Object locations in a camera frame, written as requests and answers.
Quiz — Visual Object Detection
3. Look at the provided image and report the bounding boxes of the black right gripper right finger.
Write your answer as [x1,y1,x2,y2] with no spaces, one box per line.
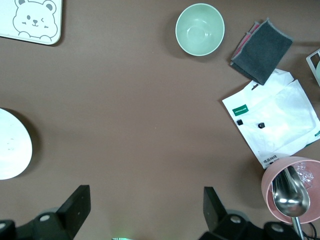
[199,186,305,240]

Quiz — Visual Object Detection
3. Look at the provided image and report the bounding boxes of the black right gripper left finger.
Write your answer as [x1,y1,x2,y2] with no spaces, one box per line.
[0,184,91,240]

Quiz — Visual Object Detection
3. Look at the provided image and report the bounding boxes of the white round plate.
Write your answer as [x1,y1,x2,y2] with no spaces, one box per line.
[0,107,33,181]

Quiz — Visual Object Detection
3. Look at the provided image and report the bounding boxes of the pink bowl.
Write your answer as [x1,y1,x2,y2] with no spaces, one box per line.
[261,156,320,225]

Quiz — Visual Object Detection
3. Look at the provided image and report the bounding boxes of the metal scoop spoon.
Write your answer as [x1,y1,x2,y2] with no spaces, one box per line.
[271,166,311,240]

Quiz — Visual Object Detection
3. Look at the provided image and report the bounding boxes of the white plastic bag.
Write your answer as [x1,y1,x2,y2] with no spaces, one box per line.
[221,67,320,171]

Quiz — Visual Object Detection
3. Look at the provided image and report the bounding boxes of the folded grey cloth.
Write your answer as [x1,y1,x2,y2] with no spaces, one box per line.
[229,17,294,86]

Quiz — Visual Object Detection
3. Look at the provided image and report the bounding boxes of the pale green bowl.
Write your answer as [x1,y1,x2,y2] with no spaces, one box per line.
[175,2,226,57]

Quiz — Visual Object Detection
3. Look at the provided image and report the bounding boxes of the cream tray with bear print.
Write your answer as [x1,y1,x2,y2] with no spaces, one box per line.
[0,0,63,46]

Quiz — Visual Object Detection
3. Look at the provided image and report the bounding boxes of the white wire cup rack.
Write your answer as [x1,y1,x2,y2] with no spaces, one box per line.
[305,48,320,76]

